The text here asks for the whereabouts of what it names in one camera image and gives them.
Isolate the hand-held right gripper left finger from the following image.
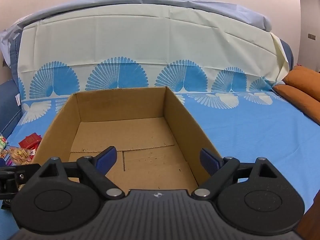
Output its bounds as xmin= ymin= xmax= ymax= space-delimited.
xmin=39 ymin=146 xmax=125 ymax=201

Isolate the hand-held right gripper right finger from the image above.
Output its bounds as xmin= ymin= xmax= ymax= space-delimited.
xmin=192 ymin=148 xmax=283 ymax=201

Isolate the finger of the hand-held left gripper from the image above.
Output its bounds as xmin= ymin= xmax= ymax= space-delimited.
xmin=0 ymin=163 xmax=42 ymax=201

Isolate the clear bag of cookies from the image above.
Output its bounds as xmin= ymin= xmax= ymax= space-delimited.
xmin=6 ymin=146 xmax=36 ymax=166

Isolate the brown cardboard box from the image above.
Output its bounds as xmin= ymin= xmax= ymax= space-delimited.
xmin=32 ymin=86 xmax=223 ymax=193

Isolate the red snack packet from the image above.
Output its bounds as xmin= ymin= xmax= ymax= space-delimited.
xmin=18 ymin=132 xmax=42 ymax=156

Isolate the orange pillow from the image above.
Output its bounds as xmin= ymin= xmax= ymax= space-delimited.
xmin=282 ymin=65 xmax=320 ymax=98
xmin=273 ymin=84 xmax=320 ymax=126

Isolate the cream and blue printed bedsheet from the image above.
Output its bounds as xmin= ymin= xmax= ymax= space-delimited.
xmin=0 ymin=9 xmax=320 ymax=240

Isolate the light blue sheet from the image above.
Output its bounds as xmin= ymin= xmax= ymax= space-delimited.
xmin=0 ymin=0 xmax=273 ymax=67

